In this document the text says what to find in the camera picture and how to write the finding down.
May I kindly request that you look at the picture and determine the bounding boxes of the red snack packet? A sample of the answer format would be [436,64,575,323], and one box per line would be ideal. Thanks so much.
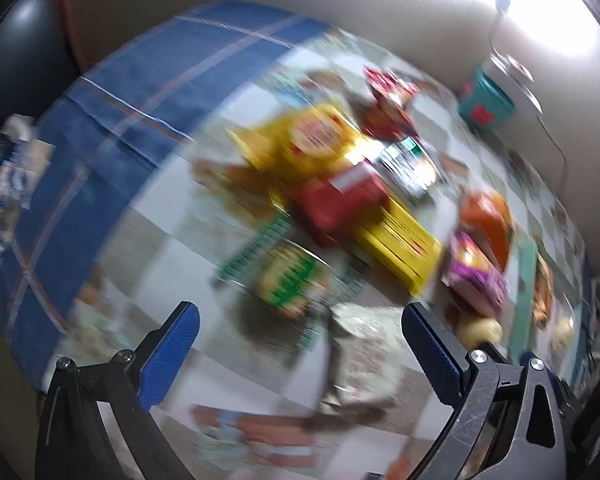
[292,165,391,246]

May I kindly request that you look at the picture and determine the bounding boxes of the teal box red hearts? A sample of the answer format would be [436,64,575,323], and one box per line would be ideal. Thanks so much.
[457,67,516,133]

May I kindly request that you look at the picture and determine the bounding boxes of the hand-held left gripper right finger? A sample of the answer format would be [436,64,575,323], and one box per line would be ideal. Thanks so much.
[401,302,578,480]

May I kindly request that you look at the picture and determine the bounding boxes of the yellow snack box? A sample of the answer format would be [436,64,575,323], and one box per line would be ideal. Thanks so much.
[350,200,443,296]

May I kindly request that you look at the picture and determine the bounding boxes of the brown wooden frame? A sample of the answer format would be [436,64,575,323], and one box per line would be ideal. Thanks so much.
[55,0,98,73]

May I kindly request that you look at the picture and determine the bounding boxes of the green yellow snack packet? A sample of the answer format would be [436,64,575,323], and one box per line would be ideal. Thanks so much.
[255,245,331,318]

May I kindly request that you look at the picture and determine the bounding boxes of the white power strip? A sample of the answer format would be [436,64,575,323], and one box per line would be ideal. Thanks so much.
[487,52,543,116]

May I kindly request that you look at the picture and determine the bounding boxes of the blue plaid blanket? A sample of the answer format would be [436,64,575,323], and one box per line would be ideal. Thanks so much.
[0,0,331,391]

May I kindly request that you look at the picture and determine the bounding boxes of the white power cable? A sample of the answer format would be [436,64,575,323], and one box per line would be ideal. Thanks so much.
[532,110,568,196]

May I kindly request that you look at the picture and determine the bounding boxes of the pale round bun packet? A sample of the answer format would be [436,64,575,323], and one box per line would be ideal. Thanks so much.
[455,316,503,346]

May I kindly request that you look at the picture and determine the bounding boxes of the printed checked tablecloth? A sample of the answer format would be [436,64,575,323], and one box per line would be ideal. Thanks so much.
[45,30,596,480]

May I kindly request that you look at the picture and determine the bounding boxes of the purple snack packet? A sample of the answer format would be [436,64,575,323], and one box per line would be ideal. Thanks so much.
[440,232,511,316]

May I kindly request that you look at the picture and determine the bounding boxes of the green striped snack packet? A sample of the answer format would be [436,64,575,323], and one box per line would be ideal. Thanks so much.
[217,212,296,286]

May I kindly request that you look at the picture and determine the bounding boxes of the red snack bag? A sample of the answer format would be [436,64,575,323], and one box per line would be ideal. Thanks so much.
[360,67,423,141]

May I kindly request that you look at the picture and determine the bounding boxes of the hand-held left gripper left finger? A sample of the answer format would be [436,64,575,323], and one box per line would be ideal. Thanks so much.
[36,301,201,480]

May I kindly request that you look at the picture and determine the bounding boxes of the yellow bread packet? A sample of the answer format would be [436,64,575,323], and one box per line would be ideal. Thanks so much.
[227,105,381,191]

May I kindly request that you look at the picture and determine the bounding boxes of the white gooseneck plug-in lamp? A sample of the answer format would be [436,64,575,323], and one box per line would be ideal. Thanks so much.
[490,0,513,58]

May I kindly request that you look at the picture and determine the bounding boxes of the white green snack packet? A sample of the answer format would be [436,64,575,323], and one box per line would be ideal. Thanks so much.
[375,137,441,203]

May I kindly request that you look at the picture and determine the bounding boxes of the white crinkled snack packet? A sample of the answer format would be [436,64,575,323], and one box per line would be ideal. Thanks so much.
[325,302,408,406]

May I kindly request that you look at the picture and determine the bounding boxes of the orange snack packet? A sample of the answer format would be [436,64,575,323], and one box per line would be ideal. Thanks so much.
[457,191,516,271]

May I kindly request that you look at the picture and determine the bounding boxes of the dark chair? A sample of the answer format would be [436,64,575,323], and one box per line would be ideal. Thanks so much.
[0,0,81,171]

